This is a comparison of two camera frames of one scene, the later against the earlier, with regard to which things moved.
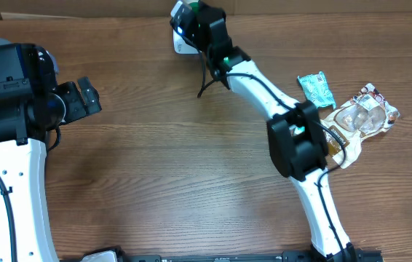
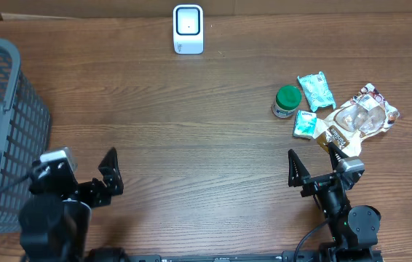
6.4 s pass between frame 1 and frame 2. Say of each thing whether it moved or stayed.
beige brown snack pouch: stayed
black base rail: stayed
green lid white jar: moved
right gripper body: moved
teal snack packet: stayed
